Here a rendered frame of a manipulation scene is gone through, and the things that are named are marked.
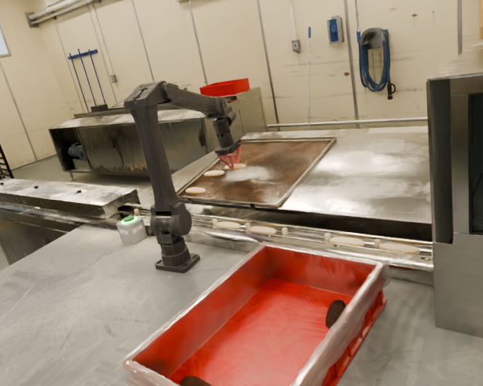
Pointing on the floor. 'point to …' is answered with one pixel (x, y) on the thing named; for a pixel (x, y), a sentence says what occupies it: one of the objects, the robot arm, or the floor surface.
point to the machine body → (28, 230)
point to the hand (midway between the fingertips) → (234, 165)
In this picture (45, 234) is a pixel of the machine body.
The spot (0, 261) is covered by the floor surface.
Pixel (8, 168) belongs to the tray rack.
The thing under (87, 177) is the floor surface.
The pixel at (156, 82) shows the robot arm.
